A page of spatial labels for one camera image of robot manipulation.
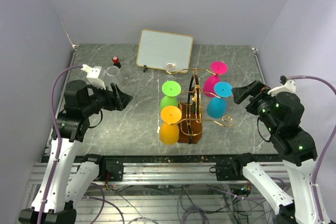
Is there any blue wine glass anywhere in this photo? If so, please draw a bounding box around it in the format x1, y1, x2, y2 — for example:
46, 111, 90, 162
207, 81, 233, 119

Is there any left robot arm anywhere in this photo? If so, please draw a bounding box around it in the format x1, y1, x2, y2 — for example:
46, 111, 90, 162
18, 80, 133, 223

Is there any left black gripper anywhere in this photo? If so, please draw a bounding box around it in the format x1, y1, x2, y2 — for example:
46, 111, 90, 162
82, 81, 132, 116

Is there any aluminium frame rail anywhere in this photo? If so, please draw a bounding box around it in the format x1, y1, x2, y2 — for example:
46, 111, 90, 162
28, 161, 289, 185

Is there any clear wine glass back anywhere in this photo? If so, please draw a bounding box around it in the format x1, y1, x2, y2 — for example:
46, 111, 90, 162
163, 59, 180, 73

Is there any purple cable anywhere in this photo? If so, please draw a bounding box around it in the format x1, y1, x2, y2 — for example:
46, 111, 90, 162
287, 75, 336, 222
36, 64, 85, 224

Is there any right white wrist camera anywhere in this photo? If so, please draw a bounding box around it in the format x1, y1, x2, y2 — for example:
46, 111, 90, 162
267, 76, 296, 97

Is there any green wine glass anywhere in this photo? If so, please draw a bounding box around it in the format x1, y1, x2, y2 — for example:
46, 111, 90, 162
160, 81, 182, 111

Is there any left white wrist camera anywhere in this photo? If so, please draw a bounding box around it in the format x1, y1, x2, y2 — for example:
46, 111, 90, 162
81, 64, 107, 90

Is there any clear wine glass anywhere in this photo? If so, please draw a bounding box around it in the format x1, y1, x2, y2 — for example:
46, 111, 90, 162
105, 66, 119, 85
163, 59, 180, 73

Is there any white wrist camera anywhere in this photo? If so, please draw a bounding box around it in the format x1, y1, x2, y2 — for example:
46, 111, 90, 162
81, 64, 107, 90
267, 76, 296, 97

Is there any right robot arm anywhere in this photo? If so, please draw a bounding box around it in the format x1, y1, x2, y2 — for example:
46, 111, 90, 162
231, 76, 333, 223

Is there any gold wire glass rack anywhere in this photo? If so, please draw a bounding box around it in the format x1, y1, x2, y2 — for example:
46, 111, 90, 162
177, 68, 234, 145

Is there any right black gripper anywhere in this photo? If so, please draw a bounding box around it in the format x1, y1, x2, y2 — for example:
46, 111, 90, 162
232, 78, 280, 134

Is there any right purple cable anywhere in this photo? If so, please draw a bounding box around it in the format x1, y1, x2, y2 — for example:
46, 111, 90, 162
287, 75, 336, 222

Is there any red black stamp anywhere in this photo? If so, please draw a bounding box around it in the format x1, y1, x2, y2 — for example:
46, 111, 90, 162
112, 56, 121, 69

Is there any gold framed whiteboard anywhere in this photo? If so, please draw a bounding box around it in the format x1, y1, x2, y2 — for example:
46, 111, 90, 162
136, 29, 193, 73

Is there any pink wine glass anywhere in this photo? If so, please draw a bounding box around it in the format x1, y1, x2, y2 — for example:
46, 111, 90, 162
203, 61, 228, 98

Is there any clear wine glass front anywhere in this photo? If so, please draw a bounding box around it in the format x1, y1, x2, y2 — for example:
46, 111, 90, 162
105, 66, 119, 85

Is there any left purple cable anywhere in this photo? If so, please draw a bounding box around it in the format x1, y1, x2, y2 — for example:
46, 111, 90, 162
36, 64, 85, 224

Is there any orange wine glass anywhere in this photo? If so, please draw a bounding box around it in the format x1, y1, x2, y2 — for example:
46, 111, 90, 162
159, 105, 182, 145

